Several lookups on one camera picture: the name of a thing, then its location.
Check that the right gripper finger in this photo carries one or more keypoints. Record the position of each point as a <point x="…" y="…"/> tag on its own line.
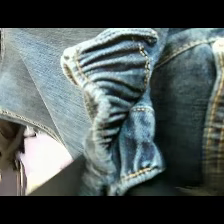
<point x="63" y="183"/>

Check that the blue jeans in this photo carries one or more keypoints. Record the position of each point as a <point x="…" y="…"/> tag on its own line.
<point x="126" y="100"/>

